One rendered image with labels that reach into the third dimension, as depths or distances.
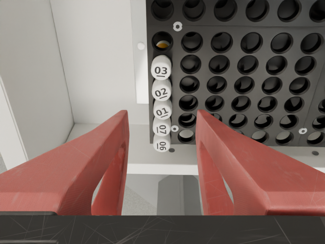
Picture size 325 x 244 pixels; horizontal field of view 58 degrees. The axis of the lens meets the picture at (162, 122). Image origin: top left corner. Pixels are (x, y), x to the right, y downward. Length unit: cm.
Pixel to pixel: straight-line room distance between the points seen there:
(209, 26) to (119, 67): 11
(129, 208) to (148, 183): 27
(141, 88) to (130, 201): 142
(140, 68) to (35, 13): 9
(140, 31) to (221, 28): 8
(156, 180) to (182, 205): 27
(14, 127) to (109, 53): 10
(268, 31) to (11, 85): 16
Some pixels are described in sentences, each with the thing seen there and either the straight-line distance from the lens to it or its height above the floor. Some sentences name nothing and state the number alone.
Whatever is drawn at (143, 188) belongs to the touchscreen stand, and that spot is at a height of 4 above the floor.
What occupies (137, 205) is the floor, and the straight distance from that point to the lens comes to 168.
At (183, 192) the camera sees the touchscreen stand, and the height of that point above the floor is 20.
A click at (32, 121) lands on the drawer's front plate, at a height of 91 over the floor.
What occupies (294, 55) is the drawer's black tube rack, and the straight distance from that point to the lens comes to 20.
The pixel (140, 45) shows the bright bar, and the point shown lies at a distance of 24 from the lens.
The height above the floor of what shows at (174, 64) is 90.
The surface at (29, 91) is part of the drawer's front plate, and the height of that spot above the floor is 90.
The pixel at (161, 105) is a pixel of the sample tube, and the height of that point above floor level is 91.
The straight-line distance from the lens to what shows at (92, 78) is 27.
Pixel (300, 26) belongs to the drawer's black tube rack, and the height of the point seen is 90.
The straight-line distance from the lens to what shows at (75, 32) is 26.
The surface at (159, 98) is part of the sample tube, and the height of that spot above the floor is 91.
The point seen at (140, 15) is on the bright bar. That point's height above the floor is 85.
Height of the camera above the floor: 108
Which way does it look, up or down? 56 degrees down
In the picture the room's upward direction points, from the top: 177 degrees counter-clockwise
